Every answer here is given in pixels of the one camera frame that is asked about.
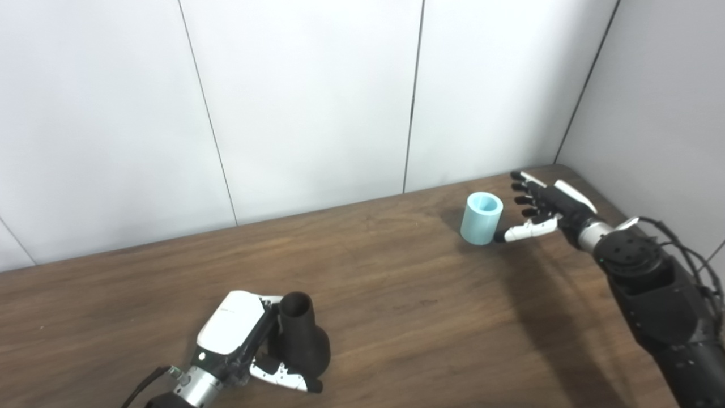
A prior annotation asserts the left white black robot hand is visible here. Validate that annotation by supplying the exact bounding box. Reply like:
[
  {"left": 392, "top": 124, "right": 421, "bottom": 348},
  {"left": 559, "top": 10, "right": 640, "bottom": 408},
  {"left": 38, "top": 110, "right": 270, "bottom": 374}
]
[{"left": 191, "top": 290, "right": 324, "bottom": 394}]

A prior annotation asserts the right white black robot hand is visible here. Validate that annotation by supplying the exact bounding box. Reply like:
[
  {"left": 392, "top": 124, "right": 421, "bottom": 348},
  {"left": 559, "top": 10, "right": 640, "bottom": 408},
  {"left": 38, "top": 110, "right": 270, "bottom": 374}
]
[{"left": 494, "top": 171, "right": 598, "bottom": 244}]

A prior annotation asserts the black nozzle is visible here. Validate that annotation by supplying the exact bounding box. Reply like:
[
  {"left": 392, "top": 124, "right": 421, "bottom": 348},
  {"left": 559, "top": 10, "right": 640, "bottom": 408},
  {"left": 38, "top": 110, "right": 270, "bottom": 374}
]
[{"left": 272, "top": 291, "right": 331, "bottom": 380}]

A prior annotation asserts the light blue cylinder cup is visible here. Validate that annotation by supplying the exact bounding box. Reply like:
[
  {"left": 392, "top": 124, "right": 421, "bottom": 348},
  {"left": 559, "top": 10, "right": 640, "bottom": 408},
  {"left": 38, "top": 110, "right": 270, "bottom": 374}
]
[{"left": 460, "top": 192, "right": 504, "bottom": 246}]

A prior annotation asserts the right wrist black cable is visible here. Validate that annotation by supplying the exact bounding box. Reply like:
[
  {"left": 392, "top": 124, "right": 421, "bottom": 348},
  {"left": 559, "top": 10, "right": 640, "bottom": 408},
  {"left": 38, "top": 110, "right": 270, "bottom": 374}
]
[{"left": 617, "top": 216, "right": 725, "bottom": 318}]

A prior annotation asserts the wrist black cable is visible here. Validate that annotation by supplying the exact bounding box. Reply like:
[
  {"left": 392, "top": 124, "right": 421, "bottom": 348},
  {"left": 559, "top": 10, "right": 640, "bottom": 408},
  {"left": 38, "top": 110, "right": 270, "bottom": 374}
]
[
  {"left": 617, "top": 216, "right": 725, "bottom": 318},
  {"left": 122, "top": 365, "right": 185, "bottom": 408}
]

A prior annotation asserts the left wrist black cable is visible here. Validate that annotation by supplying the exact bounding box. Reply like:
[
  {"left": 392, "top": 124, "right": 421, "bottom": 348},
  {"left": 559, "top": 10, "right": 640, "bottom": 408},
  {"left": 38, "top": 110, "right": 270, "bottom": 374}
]
[{"left": 122, "top": 365, "right": 185, "bottom": 408}]

